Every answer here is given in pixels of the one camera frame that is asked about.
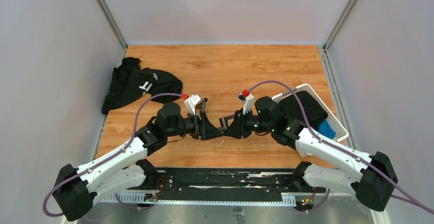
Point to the black cloth with white print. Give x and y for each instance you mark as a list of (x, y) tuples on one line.
[(130, 82)]

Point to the black cloth in basket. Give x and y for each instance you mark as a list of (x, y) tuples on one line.
[(313, 110)]

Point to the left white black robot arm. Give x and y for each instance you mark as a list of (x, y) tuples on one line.
[(78, 189)]

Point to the blue cloth in basket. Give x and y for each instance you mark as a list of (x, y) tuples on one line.
[(326, 130)]

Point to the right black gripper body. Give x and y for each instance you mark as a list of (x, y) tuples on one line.
[(247, 124)]

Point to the white plastic basket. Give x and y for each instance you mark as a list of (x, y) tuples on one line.
[(341, 132)]

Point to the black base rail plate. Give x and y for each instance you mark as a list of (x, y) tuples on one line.
[(220, 186)]

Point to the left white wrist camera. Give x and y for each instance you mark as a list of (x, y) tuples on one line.
[(191, 102)]

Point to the grey faucet with lever handle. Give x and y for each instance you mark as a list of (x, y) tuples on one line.
[(202, 105)]

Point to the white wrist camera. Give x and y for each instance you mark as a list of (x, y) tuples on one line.
[(247, 99), (191, 102)]

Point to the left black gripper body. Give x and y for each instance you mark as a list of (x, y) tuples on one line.
[(199, 130)]

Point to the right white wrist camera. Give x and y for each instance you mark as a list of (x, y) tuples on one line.
[(247, 99)]

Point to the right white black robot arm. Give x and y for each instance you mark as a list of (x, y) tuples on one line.
[(370, 178)]

